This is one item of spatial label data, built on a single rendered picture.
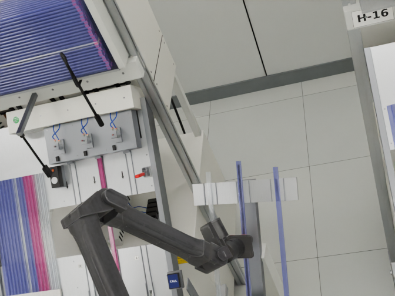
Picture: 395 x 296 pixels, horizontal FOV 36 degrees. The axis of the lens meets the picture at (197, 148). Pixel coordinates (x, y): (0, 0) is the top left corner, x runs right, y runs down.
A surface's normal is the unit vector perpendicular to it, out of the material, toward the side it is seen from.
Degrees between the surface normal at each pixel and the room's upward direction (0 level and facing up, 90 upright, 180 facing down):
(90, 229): 66
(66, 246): 0
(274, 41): 90
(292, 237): 0
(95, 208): 61
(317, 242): 0
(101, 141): 44
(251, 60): 90
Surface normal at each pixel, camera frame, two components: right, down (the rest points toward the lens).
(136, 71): -0.07, 0.70
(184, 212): -0.31, -0.70
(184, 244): 0.67, -0.43
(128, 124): -0.27, -0.02
